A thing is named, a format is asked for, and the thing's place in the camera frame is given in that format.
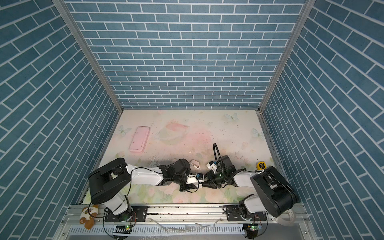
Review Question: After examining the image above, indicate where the pink white stapler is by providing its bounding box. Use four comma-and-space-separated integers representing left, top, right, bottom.
190, 160, 201, 169

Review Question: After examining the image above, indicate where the white staple box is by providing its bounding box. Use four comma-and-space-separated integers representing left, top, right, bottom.
196, 173, 205, 183

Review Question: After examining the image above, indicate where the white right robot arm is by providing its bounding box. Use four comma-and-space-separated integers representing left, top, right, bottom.
201, 156, 300, 220

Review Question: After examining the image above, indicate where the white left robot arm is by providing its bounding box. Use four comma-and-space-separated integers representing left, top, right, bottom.
88, 158, 202, 216

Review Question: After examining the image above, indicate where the yellow tape measure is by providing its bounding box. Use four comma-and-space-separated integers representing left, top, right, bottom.
256, 161, 267, 171

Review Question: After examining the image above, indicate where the pink phone case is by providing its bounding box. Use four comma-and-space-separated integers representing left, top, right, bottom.
129, 126, 151, 153

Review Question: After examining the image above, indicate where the brown white plush toy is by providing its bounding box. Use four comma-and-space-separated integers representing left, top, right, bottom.
79, 205, 99, 230

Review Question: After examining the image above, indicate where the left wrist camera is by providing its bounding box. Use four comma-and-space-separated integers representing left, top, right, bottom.
187, 173, 200, 186

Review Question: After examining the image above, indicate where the aluminium corner frame post right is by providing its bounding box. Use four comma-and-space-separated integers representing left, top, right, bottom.
258, 0, 317, 113

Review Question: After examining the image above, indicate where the aluminium corner frame post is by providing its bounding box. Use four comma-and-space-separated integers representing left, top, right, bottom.
51, 0, 124, 113
258, 0, 317, 113

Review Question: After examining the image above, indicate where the aluminium corner frame post left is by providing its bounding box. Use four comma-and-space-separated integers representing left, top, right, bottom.
51, 0, 124, 113

